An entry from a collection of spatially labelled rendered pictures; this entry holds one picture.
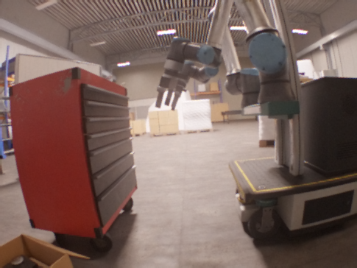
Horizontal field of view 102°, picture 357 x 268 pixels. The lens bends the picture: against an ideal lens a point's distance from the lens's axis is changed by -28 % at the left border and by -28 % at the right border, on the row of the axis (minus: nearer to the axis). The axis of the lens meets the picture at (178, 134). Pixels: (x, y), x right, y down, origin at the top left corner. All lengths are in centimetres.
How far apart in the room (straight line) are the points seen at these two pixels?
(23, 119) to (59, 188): 39
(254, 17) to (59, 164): 104
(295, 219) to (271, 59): 75
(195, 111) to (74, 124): 745
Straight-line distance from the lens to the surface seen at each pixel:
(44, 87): 100
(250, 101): 138
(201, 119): 819
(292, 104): 94
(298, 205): 104
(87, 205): 95
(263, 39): 79
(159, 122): 804
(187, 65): 141
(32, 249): 105
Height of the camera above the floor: 68
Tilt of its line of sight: 5 degrees down
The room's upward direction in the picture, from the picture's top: 5 degrees counter-clockwise
